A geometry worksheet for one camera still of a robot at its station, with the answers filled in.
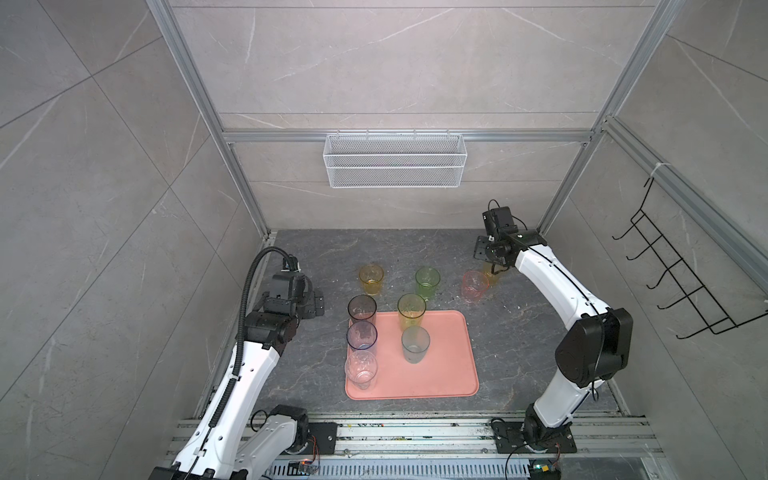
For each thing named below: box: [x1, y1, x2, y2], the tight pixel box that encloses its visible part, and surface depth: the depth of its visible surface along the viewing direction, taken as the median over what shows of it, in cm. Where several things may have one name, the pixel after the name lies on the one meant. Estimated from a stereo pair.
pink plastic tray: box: [345, 310, 479, 400], surface depth 86 cm
